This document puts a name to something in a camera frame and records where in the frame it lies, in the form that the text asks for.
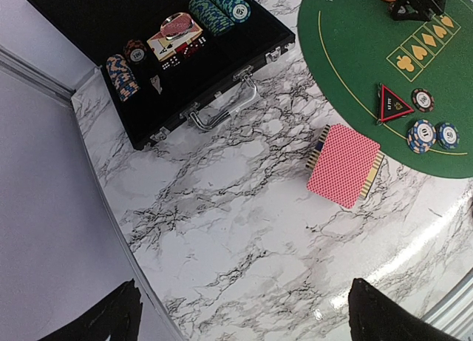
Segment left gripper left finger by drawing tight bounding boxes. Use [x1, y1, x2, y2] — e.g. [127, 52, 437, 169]
[42, 280, 143, 341]

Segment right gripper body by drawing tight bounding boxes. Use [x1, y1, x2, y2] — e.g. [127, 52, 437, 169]
[389, 0, 446, 21]

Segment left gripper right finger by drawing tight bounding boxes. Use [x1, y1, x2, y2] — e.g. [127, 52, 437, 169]
[349, 278, 454, 341]

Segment placed hundred chip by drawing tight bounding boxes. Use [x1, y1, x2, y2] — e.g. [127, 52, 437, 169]
[411, 88, 435, 112]

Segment triangular all-in button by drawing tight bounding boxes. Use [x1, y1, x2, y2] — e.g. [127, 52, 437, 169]
[377, 83, 415, 124]

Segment placed ten chips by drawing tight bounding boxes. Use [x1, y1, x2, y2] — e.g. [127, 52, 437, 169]
[407, 119, 437, 154]

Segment placed fifty chip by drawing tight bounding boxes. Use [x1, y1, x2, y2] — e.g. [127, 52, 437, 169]
[437, 122, 460, 149]

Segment red-backed playing card deck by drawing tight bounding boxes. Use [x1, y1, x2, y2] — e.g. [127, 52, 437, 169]
[306, 124, 384, 209]

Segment round green poker mat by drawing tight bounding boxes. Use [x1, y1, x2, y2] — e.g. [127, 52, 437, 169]
[298, 0, 472, 178]

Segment teal chip row in case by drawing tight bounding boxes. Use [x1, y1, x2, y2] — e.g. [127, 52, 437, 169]
[211, 0, 251, 24]

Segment green chip row in case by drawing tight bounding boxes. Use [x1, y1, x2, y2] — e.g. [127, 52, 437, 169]
[188, 0, 234, 37]

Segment blue-tan chip row in case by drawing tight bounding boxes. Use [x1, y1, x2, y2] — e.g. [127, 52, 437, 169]
[106, 54, 140, 102]

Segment dice in case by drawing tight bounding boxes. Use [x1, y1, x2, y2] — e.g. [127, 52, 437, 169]
[161, 36, 207, 71]

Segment card deck in case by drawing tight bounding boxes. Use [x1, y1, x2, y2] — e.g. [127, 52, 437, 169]
[147, 12, 203, 61]

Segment black poker chip case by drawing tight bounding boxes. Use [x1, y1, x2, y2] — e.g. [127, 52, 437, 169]
[27, 0, 296, 150]

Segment orange-black chip row in case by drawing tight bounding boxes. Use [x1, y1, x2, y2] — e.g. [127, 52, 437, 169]
[123, 39, 147, 64]

